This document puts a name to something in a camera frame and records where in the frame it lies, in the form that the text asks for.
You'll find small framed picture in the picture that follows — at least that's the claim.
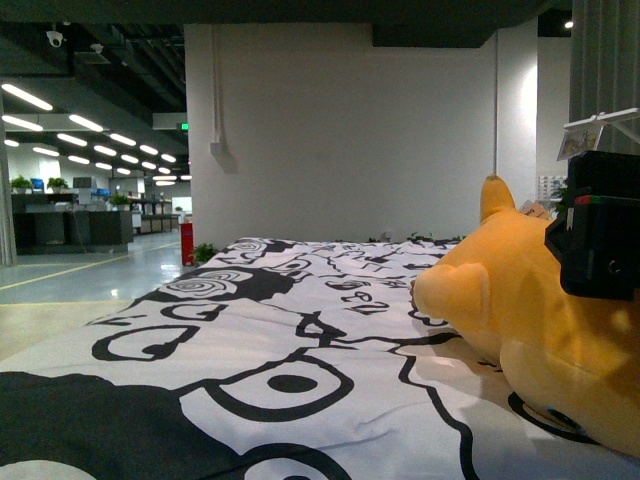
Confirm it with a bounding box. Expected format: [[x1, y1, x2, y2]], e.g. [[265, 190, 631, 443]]
[[557, 126, 603, 161]]

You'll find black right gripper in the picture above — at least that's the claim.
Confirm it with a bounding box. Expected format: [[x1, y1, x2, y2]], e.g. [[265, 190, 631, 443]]
[[545, 151, 639, 301]]

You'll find white desk lamp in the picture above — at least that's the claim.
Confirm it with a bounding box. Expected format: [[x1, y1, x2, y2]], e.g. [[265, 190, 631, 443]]
[[563, 107, 639, 143]]

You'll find red fire extinguisher box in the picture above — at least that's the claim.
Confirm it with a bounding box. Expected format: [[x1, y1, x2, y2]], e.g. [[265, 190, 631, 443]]
[[180, 222, 194, 266]]

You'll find yellow plush toy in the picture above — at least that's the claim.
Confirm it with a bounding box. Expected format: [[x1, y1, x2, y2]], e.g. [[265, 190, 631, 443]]
[[412, 175, 639, 456]]

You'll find dark reception counter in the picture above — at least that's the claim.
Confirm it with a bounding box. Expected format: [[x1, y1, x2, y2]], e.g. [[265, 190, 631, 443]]
[[11, 194, 133, 255]]

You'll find black and white patterned duvet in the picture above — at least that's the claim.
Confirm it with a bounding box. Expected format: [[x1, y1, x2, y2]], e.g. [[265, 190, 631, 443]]
[[1, 238, 639, 479]]

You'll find white dome security camera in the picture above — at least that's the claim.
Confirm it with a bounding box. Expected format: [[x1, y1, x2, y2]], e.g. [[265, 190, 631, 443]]
[[46, 30, 64, 48]]

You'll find small green floor plant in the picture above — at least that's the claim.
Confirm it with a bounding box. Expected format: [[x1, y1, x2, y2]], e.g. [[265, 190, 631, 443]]
[[192, 243, 218, 265]]

